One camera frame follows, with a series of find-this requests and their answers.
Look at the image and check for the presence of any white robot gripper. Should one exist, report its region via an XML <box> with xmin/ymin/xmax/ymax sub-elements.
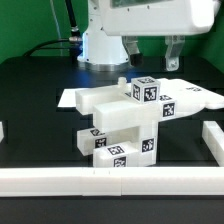
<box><xmin>99</xmin><ymin>0</ymin><xmax>215</xmax><ymax>71</ymax></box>

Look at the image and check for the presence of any small white tagged cube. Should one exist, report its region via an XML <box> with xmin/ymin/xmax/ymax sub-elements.
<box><xmin>131</xmin><ymin>76</ymin><xmax>160</xmax><ymax>104</ymax></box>

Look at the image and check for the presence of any white chair back frame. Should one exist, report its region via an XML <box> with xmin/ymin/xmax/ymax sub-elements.
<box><xmin>75</xmin><ymin>77</ymin><xmax>224</xmax><ymax>133</ymax></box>

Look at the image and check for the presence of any white chair seat part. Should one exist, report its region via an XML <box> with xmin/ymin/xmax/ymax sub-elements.
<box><xmin>114</xmin><ymin>121</ymin><xmax>158</xmax><ymax>167</ymax></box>

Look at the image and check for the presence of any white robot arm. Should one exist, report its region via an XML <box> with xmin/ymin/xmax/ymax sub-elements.
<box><xmin>78</xmin><ymin>0</ymin><xmax>221</xmax><ymax>71</ymax></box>

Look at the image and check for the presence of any black cable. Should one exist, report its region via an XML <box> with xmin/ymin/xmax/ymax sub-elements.
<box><xmin>21</xmin><ymin>0</ymin><xmax>83</xmax><ymax>58</ymax></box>

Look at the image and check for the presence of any white marker base plate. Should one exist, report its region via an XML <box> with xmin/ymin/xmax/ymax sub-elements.
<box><xmin>57</xmin><ymin>88</ymin><xmax>81</xmax><ymax>108</ymax></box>

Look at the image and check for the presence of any white right obstacle wall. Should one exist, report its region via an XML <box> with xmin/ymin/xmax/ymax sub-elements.
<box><xmin>202</xmin><ymin>121</ymin><xmax>224</xmax><ymax>167</ymax></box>

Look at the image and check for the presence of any white obstacle wall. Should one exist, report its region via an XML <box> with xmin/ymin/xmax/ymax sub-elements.
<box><xmin>0</xmin><ymin>167</ymin><xmax>224</xmax><ymax>197</ymax></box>
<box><xmin>0</xmin><ymin>121</ymin><xmax>4</xmax><ymax>142</ymax></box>
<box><xmin>202</xmin><ymin>121</ymin><xmax>224</xmax><ymax>167</ymax></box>

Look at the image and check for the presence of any white front obstacle wall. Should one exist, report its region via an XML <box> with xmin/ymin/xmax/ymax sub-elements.
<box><xmin>0</xmin><ymin>167</ymin><xmax>224</xmax><ymax>197</ymax></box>

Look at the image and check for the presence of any white left obstacle wall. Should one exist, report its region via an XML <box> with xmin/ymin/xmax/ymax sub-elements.
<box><xmin>0</xmin><ymin>121</ymin><xmax>4</xmax><ymax>142</ymax></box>

